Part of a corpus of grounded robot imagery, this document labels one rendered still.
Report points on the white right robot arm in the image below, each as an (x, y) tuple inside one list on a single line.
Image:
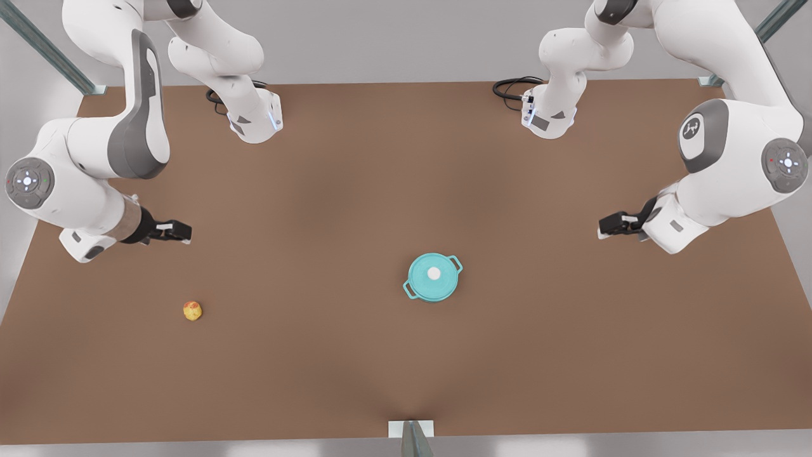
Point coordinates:
[(82, 146)]

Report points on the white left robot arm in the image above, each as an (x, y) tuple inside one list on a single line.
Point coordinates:
[(729, 171)]

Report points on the yellow reddish potato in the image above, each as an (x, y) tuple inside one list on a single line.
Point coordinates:
[(193, 310)]

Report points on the teal lid with white knob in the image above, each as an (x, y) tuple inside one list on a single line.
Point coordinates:
[(424, 279)]

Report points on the silver frame post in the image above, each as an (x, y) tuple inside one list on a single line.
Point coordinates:
[(44, 44), (413, 438), (771, 19)]

